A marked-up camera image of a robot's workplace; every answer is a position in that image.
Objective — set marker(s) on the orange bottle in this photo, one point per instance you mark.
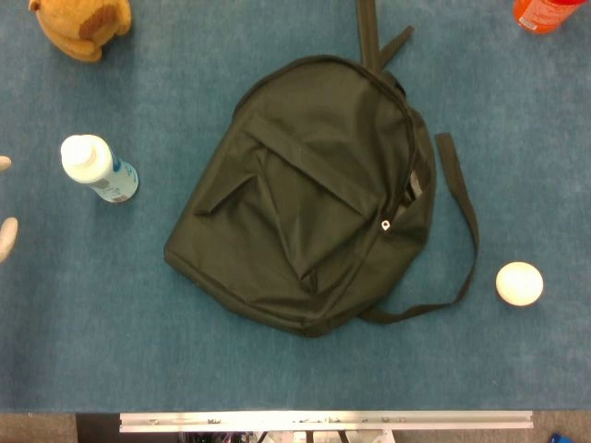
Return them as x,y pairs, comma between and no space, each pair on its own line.
545,14

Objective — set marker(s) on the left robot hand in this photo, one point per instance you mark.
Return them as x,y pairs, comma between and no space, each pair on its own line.
6,233

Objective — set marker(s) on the brown plush toy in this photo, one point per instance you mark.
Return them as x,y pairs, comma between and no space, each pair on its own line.
78,23

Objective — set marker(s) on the white ball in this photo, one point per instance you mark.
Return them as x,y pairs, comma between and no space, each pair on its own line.
519,283

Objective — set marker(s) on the white bottle with blue label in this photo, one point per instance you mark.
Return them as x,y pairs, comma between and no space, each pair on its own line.
97,168

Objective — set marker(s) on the blue table cloth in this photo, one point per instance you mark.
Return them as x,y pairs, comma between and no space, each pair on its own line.
92,323

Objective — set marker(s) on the black fabric backpack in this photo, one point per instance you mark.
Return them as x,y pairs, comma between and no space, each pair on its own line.
305,203

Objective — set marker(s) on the blue object at frame edge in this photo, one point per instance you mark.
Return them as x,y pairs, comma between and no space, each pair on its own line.
561,438

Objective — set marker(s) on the aluminium profile rail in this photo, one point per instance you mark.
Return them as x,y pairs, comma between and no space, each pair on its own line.
323,421

